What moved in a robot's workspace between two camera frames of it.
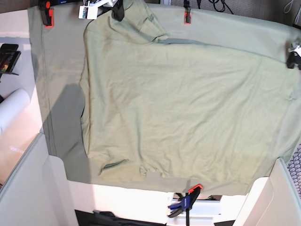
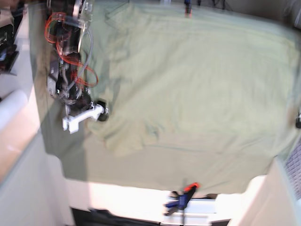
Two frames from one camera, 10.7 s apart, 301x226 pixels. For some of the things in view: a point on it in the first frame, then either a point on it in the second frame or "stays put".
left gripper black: [118, 12] -> [82, 102]
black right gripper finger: [293, 58] -> [298, 121]
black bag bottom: [108, 218] stays put
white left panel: [38, 193] stays put
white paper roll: [12, 106] stays put
